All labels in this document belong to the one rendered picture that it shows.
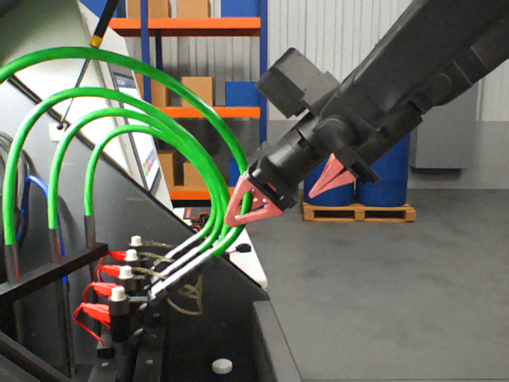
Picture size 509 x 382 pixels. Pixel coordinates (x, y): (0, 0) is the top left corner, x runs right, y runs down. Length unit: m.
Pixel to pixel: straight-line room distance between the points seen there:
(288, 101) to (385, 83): 0.15
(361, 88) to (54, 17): 0.68
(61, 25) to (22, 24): 0.07
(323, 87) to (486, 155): 7.38
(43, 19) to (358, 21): 6.52
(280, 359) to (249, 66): 6.46
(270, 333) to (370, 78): 0.56
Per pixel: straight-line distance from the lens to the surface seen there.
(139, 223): 0.97
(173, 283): 0.66
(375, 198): 5.55
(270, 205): 0.60
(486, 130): 7.86
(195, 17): 6.01
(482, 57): 0.74
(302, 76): 0.56
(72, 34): 1.01
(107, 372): 0.76
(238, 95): 5.92
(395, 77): 0.45
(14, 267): 0.78
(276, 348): 0.86
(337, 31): 7.28
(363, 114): 0.49
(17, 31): 1.03
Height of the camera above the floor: 1.37
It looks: 12 degrees down
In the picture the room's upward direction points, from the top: straight up
